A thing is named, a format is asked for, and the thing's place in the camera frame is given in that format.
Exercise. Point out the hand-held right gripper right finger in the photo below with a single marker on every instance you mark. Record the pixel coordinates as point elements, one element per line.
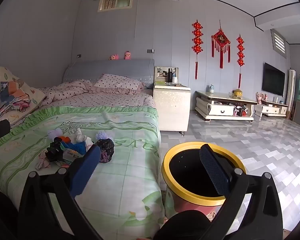
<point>215,167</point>

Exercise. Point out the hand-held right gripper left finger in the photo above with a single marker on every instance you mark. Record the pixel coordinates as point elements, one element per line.
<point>86,167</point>

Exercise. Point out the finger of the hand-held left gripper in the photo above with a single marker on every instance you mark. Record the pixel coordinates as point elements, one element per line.
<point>1,130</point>

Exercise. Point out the white blue printed packet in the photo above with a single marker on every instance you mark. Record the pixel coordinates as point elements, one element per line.
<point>71,155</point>

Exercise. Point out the blue cloth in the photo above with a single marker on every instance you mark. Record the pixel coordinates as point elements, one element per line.
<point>75,147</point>

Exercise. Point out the black plastic bag bundle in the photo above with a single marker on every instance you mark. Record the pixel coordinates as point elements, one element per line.
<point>105,148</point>

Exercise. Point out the yellow-rimmed trash bin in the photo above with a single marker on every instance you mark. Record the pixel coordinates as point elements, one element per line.
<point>182,146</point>

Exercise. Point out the pink cloth scrap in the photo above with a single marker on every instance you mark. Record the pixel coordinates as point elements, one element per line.
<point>42,162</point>

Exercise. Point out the white purple pompom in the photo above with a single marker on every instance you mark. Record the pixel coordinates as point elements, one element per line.
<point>55,133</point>

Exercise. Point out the stack of folded clothes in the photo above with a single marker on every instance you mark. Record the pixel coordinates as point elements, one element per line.
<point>5,97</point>

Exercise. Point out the green patterned quilt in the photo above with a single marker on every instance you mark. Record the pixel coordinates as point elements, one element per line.
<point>127,180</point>

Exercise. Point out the white coffee table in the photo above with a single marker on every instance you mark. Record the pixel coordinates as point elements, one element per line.
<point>222,110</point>

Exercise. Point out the red bag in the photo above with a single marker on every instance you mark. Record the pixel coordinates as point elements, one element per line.
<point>241,111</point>

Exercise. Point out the pink polka-dot bed sheet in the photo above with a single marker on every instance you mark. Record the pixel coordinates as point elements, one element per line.
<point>102,100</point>

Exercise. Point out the white nightstand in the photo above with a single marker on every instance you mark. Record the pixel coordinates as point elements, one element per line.
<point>171,107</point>

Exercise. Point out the pink polka-dot duvet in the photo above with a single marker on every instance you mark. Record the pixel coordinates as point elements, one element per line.
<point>65,90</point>

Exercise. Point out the yellow plush toy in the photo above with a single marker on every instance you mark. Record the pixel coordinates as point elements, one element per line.
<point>237,94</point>

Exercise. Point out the small plastic bottle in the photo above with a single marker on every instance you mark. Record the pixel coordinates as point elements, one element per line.
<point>211,88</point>

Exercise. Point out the white tv cabinet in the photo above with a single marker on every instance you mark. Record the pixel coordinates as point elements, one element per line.
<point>272,109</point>

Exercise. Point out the pink figurines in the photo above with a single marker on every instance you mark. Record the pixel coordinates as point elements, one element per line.
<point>262,97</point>

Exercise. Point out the pink polka-dot pillow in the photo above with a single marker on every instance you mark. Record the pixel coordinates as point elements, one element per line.
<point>117,83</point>

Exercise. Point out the white cup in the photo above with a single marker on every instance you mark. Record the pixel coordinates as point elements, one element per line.
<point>175,80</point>

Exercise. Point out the black bottle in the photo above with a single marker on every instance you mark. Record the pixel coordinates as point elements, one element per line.
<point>170,76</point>

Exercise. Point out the grey bed headboard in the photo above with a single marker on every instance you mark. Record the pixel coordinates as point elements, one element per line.
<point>110,67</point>

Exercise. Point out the black flat television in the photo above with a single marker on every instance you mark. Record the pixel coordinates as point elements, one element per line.
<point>273,80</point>

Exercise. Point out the cream desktop organizer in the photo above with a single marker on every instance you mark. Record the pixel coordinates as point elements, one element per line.
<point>160,73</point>

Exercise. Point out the long red knot decoration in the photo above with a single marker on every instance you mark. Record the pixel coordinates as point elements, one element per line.
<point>240,55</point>
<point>197,40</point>

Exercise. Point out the red diamond tassel decoration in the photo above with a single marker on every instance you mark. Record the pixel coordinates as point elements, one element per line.
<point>220,39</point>

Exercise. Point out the louvred window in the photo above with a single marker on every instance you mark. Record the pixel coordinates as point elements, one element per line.
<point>278,42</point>

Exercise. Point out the wall switch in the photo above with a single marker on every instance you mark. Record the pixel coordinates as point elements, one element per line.
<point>150,51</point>

